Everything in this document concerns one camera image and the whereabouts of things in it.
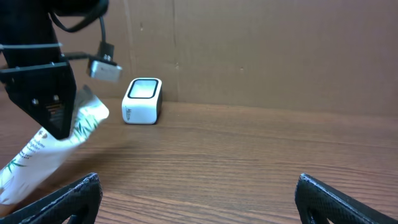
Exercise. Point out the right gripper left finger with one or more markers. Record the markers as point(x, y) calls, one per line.
point(76, 203)

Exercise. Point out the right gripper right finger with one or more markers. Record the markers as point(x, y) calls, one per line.
point(319, 203)

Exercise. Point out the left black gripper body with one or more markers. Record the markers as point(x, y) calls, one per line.
point(7, 74)

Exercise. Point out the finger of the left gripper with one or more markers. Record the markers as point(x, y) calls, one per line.
point(47, 96)

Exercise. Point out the white Pantene tube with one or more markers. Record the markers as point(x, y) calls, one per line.
point(44, 154)

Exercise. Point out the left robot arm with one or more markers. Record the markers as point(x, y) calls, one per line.
point(28, 37)

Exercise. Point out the white barcode scanner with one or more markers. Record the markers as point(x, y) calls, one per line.
point(142, 102)

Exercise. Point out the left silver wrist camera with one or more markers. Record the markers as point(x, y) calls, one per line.
point(104, 71)

